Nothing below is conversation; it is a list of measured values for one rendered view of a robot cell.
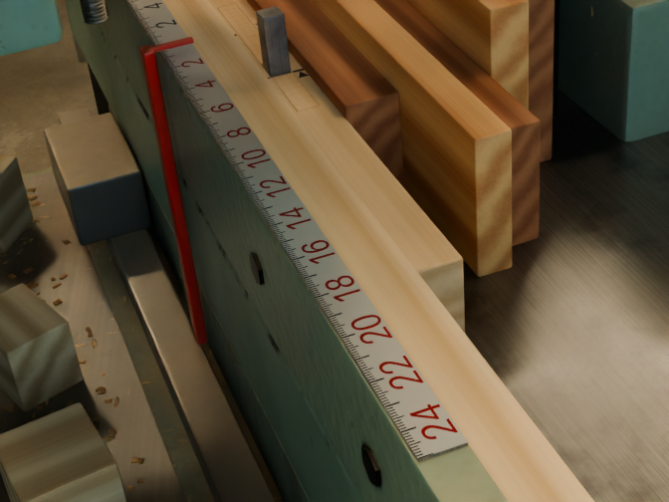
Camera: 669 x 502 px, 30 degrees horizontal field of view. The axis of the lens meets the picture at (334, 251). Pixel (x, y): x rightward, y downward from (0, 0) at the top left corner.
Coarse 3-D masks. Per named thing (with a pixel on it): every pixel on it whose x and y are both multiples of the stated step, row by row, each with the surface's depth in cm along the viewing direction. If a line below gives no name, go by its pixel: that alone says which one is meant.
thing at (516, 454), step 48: (192, 0) 54; (240, 48) 50; (240, 96) 46; (288, 144) 43; (336, 192) 40; (336, 240) 38; (384, 240) 38; (384, 288) 36; (432, 336) 34; (432, 384) 32; (480, 384) 32; (480, 432) 31; (528, 432) 31; (528, 480) 29; (576, 480) 29
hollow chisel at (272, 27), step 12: (264, 12) 49; (276, 12) 49; (264, 24) 48; (276, 24) 48; (264, 36) 49; (276, 36) 49; (264, 48) 49; (276, 48) 49; (288, 48) 49; (264, 60) 50; (276, 60) 49; (288, 60) 50; (276, 72) 50; (288, 72) 50
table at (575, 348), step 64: (128, 128) 64; (576, 128) 52; (576, 192) 48; (640, 192) 48; (512, 256) 45; (576, 256) 45; (640, 256) 44; (256, 320) 44; (512, 320) 42; (576, 320) 42; (640, 320) 42; (256, 384) 48; (512, 384) 39; (576, 384) 39; (640, 384) 39; (320, 448) 40; (576, 448) 37; (640, 448) 37
